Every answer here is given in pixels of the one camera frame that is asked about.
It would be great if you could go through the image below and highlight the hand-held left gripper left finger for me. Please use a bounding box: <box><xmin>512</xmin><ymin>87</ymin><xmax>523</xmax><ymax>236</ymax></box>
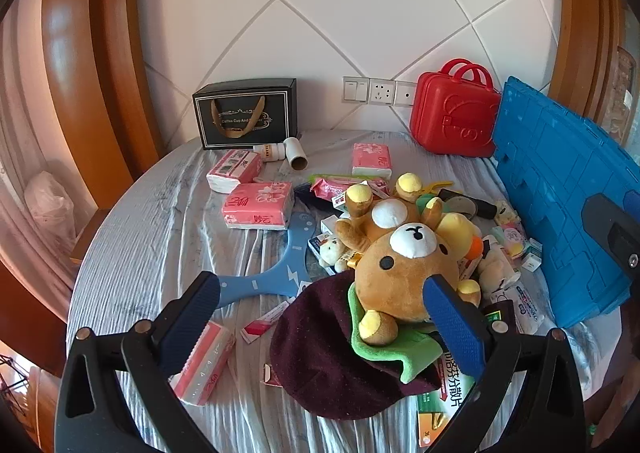
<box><xmin>55</xmin><ymin>271</ymin><xmax>221</xmax><ymax>453</ymax></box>

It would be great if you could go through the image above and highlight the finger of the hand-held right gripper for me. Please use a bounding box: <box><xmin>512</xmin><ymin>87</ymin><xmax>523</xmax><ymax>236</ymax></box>
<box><xmin>581</xmin><ymin>193</ymin><xmax>640</xmax><ymax>295</ymax></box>

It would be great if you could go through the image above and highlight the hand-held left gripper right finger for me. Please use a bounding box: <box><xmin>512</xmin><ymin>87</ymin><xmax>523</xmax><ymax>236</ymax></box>
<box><xmin>424</xmin><ymin>274</ymin><xmax>586</xmax><ymax>453</ymax></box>

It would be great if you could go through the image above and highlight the brown bear plush toy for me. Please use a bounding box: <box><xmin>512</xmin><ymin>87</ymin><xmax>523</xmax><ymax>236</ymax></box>
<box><xmin>334</xmin><ymin>172</ymin><xmax>485</xmax><ymax>347</ymax></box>

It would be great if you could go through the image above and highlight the blue plastic crate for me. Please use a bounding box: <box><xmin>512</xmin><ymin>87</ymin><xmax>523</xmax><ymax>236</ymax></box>
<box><xmin>492</xmin><ymin>76</ymin><xmax>640</xmax><ymax>330</ymax></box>

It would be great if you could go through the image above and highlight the pink tissue pack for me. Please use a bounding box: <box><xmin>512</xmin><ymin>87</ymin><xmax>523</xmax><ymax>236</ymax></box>
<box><xmin>351</xmin><ymin>142</ymin><xmax>393</xmax><ymax>179</ymax></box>
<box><xmin>169</xmin><ymin>320</ymin><xmax>237</xmax><ymax>407</ymax></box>
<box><xmin>221</xmin><ymin>181</ymin><xmax>295</xmax><ymax>233</ymax></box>
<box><xmin>206</xmin><ymin>149</ymin><xmax>265</xmax><ymax>194</ymax></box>

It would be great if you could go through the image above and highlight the red white tube box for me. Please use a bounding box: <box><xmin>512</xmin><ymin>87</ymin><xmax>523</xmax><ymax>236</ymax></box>
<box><xmin>241</xmin><ymin>300</ymin><xmax>296</xmax><ymax>345</ymax></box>

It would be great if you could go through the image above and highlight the white blue packet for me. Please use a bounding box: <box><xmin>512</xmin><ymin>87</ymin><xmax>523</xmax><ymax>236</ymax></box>
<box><xmin>500</xmin><ymin>283</ymin><xmax>547</xmax><ymax>335</ymax></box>

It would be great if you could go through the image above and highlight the beige plush toy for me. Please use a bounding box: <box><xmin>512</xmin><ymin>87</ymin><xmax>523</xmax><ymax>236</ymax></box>
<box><xmin>477</xmin><ymin>233</ymin><xmax>523</xmax><ymax>295</ymax></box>

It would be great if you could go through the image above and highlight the colourful tissue packet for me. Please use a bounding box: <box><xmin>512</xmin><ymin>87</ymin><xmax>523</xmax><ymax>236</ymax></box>
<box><xmin>492</xmin><ymin>225</ymin><xmax>527</xmax><ymax>260</ymax></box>

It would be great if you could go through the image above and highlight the yellow white small pack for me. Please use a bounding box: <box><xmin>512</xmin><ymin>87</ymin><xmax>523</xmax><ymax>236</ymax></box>
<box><xmin>494</xmin><ymin>200</ymin><xmax>522</xmax><ymax>227</ymax></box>

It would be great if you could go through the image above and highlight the blue plastic boomerang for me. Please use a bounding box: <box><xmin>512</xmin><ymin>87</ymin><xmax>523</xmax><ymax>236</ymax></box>
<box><xmin>215</xmin><ymin>213</ymin><xmax>322</xmax><ymax>307</ymax></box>

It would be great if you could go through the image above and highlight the wooden side table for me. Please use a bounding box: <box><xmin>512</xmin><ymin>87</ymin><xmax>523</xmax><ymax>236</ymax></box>
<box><xmin>70</xmin><ymin>208</ymin><xmax>114</xmax><ymax>264</ymax></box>

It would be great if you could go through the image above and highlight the yellow duck clip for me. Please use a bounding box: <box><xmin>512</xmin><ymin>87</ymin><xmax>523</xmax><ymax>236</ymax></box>
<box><xmin>419</xmin><ymin>180</ymin><xmax>454</xmax><ymax>200</ymax></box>

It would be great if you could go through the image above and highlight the small white dog plush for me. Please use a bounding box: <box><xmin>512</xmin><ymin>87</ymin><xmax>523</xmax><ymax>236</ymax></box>
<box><xmin>319</xmin><ymin>235</ymin><xmax>358</xmax><ymax>275</ymax></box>

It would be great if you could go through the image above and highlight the white plastic bag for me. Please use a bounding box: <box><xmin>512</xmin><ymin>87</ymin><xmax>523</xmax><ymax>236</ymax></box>
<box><xmin>24</xmin><ymin>170</ymin><xmax>77</xmax><ymax>247</ymax></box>

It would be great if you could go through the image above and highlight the pink wet wipes pack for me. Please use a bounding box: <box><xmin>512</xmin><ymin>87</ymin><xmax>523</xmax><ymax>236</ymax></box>
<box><xmin>309</xmin><ymin>177</ymin><xmax>390</xmax><ymax>199</ymax></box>

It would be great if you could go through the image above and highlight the small labelled white bottle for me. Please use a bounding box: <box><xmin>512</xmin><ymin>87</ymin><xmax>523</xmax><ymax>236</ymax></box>
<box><xmin>252</xmin><ymin>143</ymin><xmax>286</xmax><ymax>163</ymax></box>

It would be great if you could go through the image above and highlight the green wet wipes pack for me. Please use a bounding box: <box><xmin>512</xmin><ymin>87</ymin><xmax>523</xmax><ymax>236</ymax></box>
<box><xmin>307</xmin><ymin>173</ymin><xmax>373</xmax><ymax>183</ymax></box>

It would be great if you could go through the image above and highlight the red small suitcase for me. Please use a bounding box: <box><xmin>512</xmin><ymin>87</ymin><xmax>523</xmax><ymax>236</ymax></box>
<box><xmin>409</xmin><ymin>58</ymin><xmax>503</xmax><ymax>159</ymax></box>

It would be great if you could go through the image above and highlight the white cardboard tube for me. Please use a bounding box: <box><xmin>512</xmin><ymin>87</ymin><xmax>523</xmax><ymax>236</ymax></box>
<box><xmin>283</xmin><ymin>136</ymin><xmax>309</xmax><ymax>171</ymax></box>

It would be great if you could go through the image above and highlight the pale pink curtain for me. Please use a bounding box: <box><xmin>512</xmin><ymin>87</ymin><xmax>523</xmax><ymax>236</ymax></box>
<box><xmin>0</xmin><ymin>0</ymin><xmax>101</xmax><ymax>314</ymax></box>

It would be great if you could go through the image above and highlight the wooden arch frame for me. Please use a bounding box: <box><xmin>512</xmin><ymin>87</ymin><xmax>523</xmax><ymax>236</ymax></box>
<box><xmin>40</xmin><ymin>0</ymin><xmax>167</xmax><ymax>184</ymax></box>
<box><xmin>547</xmin><ymin>0</ymin><xmax>627</xmax><ymax>145</ymax></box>

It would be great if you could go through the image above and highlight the black gift box gold handle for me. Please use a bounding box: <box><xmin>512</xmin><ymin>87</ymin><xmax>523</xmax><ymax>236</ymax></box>
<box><xmin>193</xmin><ymin>78</ymin><xmax>301</xmax><ymax>150</ymax></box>

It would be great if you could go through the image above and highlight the white wall port plate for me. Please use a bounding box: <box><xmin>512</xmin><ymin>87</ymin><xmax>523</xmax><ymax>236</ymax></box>
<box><xmin>394</xmin><ymin>80</ymin><xmax>419</xmax><ymax>108</ymax></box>

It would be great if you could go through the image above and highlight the white wall light switch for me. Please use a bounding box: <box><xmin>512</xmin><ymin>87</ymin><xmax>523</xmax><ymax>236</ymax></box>
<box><xmin>343</xmin><ymin>76</ymin><xmax>371</xmax><ymax>104</ymax></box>

